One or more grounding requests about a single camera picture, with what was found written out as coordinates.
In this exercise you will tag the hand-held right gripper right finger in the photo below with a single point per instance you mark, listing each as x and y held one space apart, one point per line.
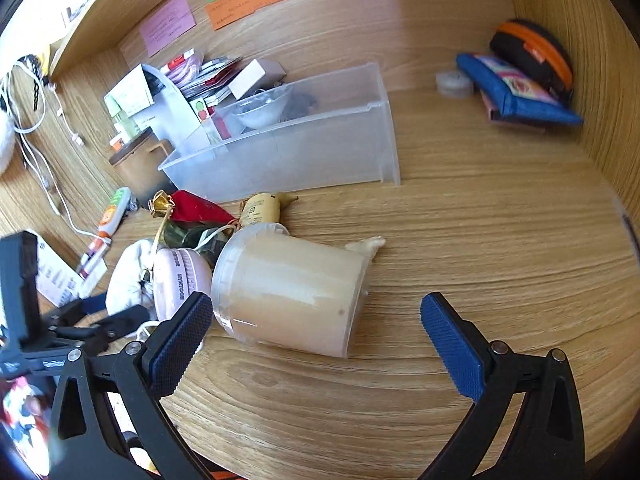
450 350

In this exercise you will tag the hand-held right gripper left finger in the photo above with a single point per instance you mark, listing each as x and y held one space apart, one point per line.
180 345

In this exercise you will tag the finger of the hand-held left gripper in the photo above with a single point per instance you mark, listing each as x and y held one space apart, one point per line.
120 321
75 310

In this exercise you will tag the white cloth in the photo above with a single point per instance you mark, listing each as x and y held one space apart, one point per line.
130 270

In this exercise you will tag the pink round lid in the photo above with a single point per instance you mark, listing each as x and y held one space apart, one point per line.
175 275

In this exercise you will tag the dark green glass bottle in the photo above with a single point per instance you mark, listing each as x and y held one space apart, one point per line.
180 235

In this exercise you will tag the large beige plastic jar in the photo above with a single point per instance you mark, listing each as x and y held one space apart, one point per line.
290 290

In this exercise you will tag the gold ribbon flower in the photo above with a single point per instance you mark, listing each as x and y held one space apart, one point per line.
161 205

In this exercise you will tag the translucent cream plastic bag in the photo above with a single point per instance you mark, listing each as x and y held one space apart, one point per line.
365 246

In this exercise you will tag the pale yellow bottle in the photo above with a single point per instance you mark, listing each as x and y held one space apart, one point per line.
262 209

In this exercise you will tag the clear plastic bin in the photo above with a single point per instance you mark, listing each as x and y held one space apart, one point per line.
300 155

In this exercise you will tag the white printed paper sheet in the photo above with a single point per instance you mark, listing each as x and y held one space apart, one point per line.
55 275

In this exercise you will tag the red white pen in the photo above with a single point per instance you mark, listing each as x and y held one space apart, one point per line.
92 256

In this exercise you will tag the green white orange tube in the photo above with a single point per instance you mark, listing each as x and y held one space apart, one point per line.
114 210

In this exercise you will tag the colourful printed cloth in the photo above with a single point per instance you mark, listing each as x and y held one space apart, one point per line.
20 420

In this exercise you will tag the red pouch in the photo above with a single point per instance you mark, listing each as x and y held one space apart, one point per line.
195 207

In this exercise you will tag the brown wooden canister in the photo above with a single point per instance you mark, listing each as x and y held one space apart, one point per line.
140 170

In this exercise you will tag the pale green carton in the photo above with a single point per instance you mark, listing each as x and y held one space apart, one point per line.
122 120

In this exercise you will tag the white cardboard box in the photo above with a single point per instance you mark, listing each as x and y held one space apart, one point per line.
135 85

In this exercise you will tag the fruit sticker sheet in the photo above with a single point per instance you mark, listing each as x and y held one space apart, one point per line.
201 109

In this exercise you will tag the pink notebook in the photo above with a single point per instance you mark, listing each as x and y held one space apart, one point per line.
492 116

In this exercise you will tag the glass bowl of beads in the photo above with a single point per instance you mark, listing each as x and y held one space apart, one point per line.
260 110

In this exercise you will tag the blue pouch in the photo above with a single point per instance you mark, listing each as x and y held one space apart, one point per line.
505 100

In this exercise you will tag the red booklet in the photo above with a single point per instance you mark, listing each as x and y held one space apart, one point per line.
220 80

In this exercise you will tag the white round cap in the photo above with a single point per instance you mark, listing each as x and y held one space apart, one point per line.
454 85

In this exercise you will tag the white rectangular block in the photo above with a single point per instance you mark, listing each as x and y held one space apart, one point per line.
247 77

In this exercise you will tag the wooden shelf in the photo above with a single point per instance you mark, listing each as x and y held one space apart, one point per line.
110 20

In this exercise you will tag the pink paper note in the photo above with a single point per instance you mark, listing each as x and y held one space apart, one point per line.
167 25

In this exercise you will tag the black orange zip case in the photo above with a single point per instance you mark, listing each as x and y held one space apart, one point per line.
525 45

